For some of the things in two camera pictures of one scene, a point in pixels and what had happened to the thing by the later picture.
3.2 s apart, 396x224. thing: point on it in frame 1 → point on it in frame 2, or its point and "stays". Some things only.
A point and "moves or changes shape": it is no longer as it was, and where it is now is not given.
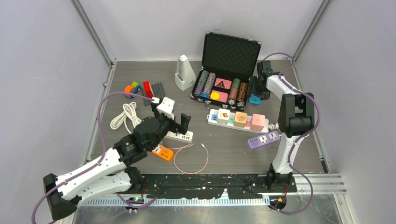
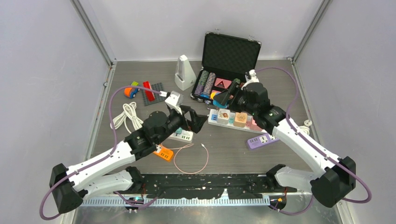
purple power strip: (263, 139) stays
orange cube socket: (240, 119) stays
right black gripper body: (254, 88) → (240, 102)
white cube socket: (223, 116) stays
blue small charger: (255, 100) moves or changes shape
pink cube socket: (258, 122) stays
